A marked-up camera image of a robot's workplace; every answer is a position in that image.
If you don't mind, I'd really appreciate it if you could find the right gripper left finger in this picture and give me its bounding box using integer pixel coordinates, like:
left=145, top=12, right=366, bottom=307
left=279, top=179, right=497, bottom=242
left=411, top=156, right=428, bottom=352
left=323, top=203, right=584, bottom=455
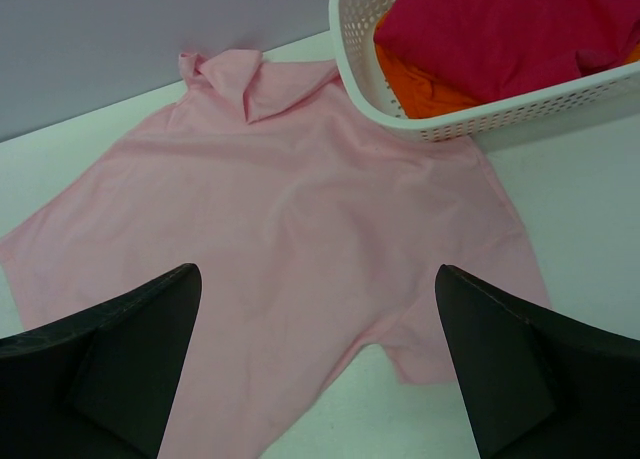
left=1, top=264, right=202, bottom=458

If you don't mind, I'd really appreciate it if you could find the pink t-shirt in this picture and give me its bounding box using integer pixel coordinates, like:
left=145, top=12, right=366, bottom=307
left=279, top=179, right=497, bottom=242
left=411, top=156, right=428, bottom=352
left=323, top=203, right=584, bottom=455
left=1, top=50, right=549, bottom=458

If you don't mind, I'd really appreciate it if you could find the white plastic basket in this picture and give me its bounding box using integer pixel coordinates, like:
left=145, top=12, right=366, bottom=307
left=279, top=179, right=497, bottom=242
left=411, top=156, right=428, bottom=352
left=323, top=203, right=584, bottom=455
left=328, top=0, right=639, bottom=142

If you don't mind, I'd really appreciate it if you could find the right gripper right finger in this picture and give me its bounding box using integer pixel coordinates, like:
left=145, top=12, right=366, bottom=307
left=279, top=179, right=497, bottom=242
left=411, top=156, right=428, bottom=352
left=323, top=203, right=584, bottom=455
left=435, top=265, right=639, bottom=458

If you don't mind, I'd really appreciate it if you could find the red t-shirt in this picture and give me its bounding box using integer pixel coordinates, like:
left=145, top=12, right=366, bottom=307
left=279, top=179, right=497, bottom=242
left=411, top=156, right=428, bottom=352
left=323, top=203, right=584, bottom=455
left=374, top=0, right=639, bottom=102

